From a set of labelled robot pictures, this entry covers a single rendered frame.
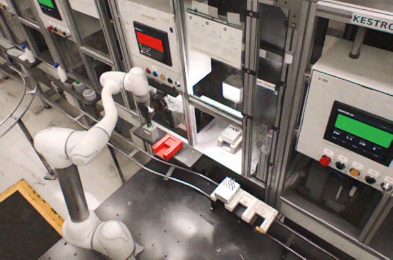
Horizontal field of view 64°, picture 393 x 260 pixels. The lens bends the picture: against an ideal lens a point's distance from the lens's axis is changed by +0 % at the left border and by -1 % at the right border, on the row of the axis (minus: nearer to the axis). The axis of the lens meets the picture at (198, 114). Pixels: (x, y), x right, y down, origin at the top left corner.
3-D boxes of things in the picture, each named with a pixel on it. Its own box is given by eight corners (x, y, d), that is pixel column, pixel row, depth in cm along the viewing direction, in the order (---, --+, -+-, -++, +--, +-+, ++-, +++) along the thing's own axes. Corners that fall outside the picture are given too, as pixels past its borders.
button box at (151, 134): (145, 138, 217) (142, 126, 209) (153, 132, 221) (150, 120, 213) (153, 143, 213) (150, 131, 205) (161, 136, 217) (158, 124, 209)
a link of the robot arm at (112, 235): (127, 265, 171) (118, 246, 156) (97, 257, 175) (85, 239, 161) (139, 236, 183) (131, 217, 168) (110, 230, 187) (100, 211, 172)
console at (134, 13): (131, 71, 197) (112, 0, 166) (162, 51, 213) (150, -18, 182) (180, 95, 176) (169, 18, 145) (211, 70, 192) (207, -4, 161)
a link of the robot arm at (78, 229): (94, 257, 172) (60, 248, 177) (109, 233, 186) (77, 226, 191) (62, 142, 133) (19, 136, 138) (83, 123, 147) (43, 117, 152)
